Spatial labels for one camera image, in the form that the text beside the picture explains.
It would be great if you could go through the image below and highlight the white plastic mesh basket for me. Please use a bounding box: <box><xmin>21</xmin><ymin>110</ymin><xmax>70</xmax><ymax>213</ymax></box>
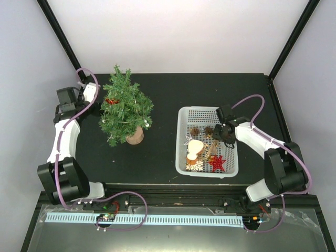
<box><xmin>175</xmin><ymin>106</ymin><xmax>239</xmax><ymax>179</ymax></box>

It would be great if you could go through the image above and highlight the black frame post left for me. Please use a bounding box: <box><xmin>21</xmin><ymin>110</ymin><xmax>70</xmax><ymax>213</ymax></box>
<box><xmin>37</xmin><ymin>0</ymin><xmax>81</xmax><ymax>70</ymax></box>

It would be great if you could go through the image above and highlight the white snowflake ornament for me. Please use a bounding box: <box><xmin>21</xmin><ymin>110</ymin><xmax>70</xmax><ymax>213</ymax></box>
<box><xmin>186</xmin><ymin>160</ymin><xmax>203</xmax><ymax>172</ymax></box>

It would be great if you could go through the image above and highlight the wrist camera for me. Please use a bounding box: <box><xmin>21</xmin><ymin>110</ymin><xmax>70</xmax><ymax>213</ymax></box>
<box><xmin>216</xmin><ymin>104</ymin><xmax>236</xmax><ymax>124</ymax></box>
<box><xmin>83</xmin><ymin>82</ymin><xmax>100</xmax><ymax>102</ymax></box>

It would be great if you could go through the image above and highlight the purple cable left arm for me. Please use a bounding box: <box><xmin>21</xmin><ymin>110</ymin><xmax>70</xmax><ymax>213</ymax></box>
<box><xmin>54</xmin><ymin>68</ymin><xmax>100</xmax><ymax>210</ymax></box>

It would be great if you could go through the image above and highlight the black frame post right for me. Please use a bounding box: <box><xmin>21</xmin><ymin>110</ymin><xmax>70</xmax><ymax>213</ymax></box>
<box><xmin>268</xmin><ymin>0</ymin><xmax>320</xmax><ymax>83</ymax></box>

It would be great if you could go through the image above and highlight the gold merry christmas sign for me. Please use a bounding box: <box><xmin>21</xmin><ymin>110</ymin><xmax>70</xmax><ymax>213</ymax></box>
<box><xmin>202</xmin><ymin>143</ymin><xmax>214</xmax><ymax>160</ymax></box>

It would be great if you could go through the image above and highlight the silver star ornament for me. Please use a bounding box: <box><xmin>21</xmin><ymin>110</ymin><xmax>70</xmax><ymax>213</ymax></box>
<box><xmin>183</xmin><ymin>135</ymin><xmax>193</xmax><ymax>146</ymax></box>

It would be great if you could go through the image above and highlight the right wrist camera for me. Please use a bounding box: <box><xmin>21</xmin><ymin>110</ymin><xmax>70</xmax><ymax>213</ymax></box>
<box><xmin>216</xmin><ymin>104</ymin><xmax>236</xmax><ymax>124</ymax></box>

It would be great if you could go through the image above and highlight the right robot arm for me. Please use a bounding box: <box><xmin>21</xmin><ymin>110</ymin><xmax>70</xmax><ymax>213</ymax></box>
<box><xmin>213</xmin><ymin>117</ymin><xmax>311</xmax><ymax>212</ymax></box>

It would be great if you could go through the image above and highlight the brown pine cone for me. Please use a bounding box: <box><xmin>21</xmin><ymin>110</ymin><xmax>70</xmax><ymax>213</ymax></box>
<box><xmin>190</xmin><ymin>127</ymin><xmax>200</xmax><ymax>137</ymax></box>
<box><xmin>204</xmin><ymin>126</ymin><xmax>214</xmax><ymax>136</ymax></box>

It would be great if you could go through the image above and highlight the black front rail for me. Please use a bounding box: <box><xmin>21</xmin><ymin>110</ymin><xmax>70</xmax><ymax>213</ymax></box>
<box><xmin>39</xmin><ymin>183</ymin><xmax>321</xmax><ymax>215</ymax></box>

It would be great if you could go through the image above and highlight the small green christmas tree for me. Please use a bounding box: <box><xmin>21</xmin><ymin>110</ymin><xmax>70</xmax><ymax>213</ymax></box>
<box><xmin>99</xmin><ymin>65</ymin><xmax>154</xmax><ymax>147</ymax></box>

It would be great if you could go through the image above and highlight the black frame post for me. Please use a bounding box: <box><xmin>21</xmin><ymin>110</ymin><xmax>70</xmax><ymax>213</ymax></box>
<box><xmin>268</xmin><ymin>0</ymin><xmax>320</xmax><ymax>83</ymax></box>
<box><xmin>37</xmin><ymin>0</ymin><xmax>81</xmax><ymax>70</ymax></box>

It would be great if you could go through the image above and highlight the fairy light string with battery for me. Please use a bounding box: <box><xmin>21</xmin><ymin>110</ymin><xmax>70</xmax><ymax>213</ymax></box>
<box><xmin>103</xmin><ymin>89</ymin><xmax>151</xmax><ymax>140</ymax></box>

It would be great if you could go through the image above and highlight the small circuit board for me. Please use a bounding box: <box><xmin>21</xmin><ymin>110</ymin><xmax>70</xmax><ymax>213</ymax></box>
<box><xmin>96</xmin><ymin>214</ymin><xmax>116</xmax><ymax>222</ymax></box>

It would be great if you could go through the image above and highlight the burlap bow ornament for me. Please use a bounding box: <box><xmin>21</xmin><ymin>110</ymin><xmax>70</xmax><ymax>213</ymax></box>
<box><xmin>210</xmin><ymin>140</ymin><xmax>218</xmax><ymax>155</ymax></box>

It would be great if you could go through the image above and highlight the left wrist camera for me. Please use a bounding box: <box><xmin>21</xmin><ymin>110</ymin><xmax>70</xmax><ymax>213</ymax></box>
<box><xmin>83</xmin><ymin>82</ymin><xmax>100</xmax><ymax>102</ymax></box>

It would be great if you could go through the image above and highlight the red glitter star ornament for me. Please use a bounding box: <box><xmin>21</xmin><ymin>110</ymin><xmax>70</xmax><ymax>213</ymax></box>
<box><xmin>208</xmin><ymin>155</ymin><xmax>226</xmax><ymax>173</ymax></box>

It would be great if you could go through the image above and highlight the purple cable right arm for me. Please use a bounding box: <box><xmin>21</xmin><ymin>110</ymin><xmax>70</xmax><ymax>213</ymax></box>
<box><xmin>230</xmin><ymin>94</ymin><xmax>313</xmax><ymax>234</ymax></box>

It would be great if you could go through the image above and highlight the white slotted cable duct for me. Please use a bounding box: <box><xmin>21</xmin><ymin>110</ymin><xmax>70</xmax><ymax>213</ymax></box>
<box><xmin>45</xmin><ymin>212</ymin><xmax>244</xmax><ymax>228</ymax></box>

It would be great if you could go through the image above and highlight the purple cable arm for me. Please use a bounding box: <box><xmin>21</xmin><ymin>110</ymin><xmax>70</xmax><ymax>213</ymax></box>
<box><xmin>54</xmin><ymin>68</ymin><xmax>100</xmax><ymax>210</ymax></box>
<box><xmin>230</xmin><ymin>94</ymin><xmax>313</xmax><ymax>234</ymax></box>

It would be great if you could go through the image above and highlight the red gift box ornament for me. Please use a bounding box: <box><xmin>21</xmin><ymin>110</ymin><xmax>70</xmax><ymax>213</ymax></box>
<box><xmin>105</xmin><ymin>98</ymin><xmax>119</xmax><ymax>105</ymax></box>

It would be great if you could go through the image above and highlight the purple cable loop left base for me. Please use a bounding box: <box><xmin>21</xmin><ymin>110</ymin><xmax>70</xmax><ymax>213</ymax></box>
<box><xmin>92</xmin><ymin>191</ymin><xmax>148</xmax><ymax>232</ymax></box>

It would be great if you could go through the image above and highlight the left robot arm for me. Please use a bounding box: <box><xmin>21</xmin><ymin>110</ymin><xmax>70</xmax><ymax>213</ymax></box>
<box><xmin>37</xmin><ymin>82</ymin><xmax>113</xmax><ymax>209</ymax></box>

